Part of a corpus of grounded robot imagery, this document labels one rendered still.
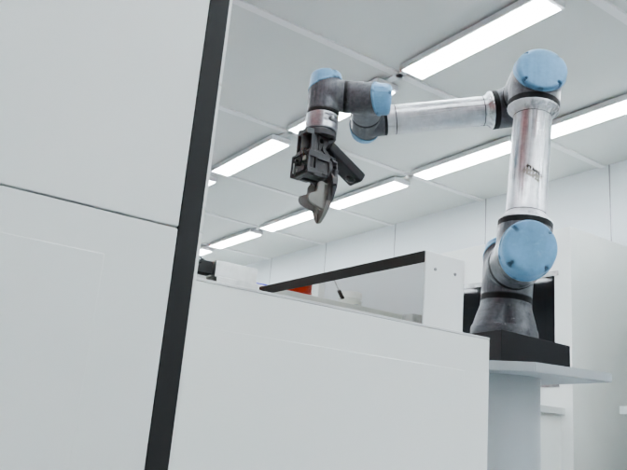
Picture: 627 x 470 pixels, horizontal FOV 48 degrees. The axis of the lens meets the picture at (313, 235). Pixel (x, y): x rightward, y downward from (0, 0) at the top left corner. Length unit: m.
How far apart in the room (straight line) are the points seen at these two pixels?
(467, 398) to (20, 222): 0.77
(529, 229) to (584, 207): 4.27
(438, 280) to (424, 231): 5.71
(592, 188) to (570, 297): 1.44
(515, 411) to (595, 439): 3.07
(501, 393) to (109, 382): 1.09
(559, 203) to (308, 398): 5.08
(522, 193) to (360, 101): 0.42
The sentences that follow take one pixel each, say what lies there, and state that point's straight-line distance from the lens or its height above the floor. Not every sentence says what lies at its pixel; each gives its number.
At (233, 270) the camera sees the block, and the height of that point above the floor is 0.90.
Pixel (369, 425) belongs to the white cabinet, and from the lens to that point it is 1.03.
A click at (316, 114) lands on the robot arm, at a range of 1.63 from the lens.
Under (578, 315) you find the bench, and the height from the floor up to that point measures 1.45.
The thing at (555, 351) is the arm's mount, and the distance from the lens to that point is 1.65.
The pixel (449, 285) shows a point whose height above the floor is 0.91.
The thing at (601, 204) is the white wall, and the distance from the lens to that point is 5.72.
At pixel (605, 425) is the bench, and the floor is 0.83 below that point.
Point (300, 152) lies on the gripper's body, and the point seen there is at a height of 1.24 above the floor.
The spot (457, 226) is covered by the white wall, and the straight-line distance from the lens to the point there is 6.63.
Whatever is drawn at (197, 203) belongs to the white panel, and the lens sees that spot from 0.68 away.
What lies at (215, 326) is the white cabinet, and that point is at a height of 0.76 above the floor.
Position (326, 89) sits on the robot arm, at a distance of 1.65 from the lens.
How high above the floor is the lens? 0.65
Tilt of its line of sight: 15 degrees up
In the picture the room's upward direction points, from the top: 5 degrees clockwise
